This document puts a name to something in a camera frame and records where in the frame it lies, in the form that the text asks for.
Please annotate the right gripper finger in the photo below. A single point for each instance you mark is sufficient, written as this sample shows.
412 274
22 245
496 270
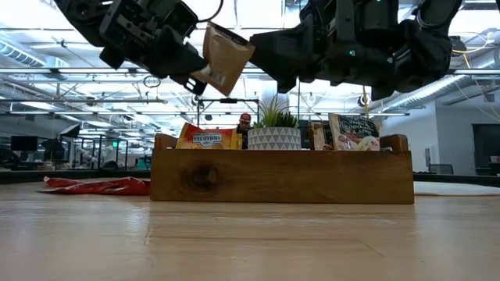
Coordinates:
286 84
285 50

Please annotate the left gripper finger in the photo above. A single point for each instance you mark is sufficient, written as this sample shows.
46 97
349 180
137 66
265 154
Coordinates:
193 84
176 58

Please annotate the vanilla cinnamon apple tea bag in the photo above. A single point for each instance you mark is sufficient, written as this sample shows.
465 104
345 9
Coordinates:
319 136
355 134
226 58

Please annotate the mango magic tea bag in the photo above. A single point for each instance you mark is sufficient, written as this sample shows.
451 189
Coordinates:
207 139
239 141

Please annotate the wooden three-compartment tray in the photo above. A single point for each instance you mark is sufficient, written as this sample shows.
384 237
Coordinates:
281 179

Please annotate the strawberry sensation tea bag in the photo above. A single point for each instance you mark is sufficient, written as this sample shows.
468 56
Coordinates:
62 181
117 188

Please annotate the black mesh computer case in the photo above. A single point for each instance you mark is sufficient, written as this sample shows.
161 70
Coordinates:
305 134

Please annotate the succulent in white patterned pot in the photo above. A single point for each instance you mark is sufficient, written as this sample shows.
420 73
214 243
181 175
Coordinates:
273 140

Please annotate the person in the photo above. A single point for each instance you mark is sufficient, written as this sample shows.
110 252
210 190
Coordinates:
244 126

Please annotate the dark background robot workstation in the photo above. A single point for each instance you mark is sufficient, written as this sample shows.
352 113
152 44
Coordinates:
70 131

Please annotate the grey office chair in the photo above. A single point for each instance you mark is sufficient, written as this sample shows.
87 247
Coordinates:
441 169

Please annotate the black computer monitor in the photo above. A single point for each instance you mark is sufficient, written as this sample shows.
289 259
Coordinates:
23 143

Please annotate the white round woven placemat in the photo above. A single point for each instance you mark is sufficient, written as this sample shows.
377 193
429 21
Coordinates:
457 189

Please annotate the black metal frame rig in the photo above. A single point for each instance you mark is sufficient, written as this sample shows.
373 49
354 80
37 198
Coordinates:
228 100

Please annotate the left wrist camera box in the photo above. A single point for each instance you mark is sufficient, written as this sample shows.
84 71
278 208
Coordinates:
179 17

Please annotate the silver ventilation duct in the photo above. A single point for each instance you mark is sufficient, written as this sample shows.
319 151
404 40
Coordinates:
429 91

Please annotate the large dark wall display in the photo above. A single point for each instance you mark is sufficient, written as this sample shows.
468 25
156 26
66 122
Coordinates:
486 144

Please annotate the black aluminium table frame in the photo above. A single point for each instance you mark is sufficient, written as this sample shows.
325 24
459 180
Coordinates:
19 176

